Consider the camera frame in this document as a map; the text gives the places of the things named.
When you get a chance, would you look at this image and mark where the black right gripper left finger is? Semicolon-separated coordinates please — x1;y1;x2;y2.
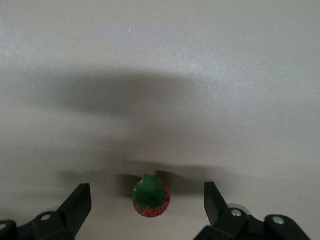
0;183;93;240

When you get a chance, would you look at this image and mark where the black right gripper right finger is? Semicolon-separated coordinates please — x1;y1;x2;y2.
203;181;312;240

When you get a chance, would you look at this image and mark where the dark red green strawberry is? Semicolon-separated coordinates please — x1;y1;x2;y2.
132;173;172;218

